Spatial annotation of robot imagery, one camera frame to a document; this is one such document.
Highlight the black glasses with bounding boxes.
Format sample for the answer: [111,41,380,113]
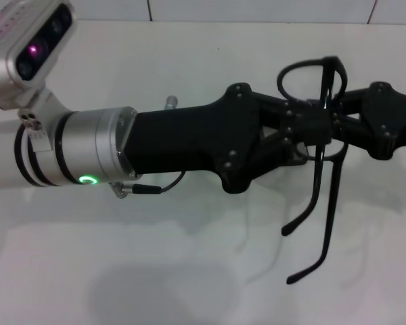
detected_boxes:
[277,56,349,285]

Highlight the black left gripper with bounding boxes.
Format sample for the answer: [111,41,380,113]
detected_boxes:
[123,82,264,194]

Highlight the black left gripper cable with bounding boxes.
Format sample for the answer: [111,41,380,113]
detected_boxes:
[110,171,187,200]

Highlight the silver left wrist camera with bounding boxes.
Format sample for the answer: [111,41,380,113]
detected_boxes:
[0,1,77,111]

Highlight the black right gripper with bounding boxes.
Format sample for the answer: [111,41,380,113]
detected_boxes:
[326,81,406,160]

